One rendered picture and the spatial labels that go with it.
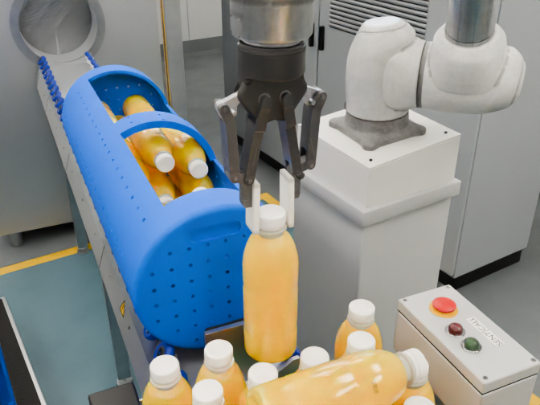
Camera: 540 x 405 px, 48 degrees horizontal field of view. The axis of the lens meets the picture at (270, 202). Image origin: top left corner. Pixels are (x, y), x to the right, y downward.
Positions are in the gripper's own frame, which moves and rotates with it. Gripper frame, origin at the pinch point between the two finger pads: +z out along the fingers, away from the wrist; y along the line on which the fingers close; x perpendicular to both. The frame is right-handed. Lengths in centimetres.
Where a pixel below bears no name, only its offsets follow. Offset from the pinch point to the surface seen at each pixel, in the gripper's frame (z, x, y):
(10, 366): 120, -123, 47
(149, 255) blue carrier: 16.2, -18.2, 12.5
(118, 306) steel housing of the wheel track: 47, -48, 15
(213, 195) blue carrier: 10.0, -22.2, 0.6
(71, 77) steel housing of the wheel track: 43, -203, 6
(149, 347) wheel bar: 40.9, -25.6, 12.8
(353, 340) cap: 21.0, 5.8, -10.3
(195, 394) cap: 21.0, 7.1, 12.8
